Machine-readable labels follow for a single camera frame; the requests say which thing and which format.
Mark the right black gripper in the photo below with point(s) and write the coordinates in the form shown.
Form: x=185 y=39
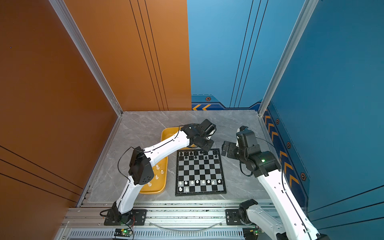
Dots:
x=232 y=145

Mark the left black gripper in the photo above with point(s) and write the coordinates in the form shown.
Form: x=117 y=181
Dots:
x=208 y=147

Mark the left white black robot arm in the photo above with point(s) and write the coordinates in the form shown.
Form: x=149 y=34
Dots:
x=143 y=160

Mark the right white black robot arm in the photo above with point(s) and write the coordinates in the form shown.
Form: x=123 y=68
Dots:
x=264 y=166

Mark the yellow tray with black pieces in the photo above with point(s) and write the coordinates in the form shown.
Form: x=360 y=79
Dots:
x=169 y=132

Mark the black white chess board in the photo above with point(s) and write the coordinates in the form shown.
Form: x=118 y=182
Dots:
x=199 y=173

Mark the yellow tray with white pieces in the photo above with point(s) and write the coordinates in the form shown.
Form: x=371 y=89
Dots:
x=158 y=184

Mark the right green circuit board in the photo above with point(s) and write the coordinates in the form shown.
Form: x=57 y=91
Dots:
x=252 y=233

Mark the green circuit board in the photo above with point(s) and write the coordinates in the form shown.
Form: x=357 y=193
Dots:
x=123 y=234
x=252 y=233

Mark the left green circuit board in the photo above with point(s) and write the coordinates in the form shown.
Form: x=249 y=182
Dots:
x=123 y=234

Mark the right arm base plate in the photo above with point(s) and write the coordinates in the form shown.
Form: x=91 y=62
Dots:
x=236 y=217

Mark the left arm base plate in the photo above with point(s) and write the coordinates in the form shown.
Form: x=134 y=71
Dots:
x=132 y=218

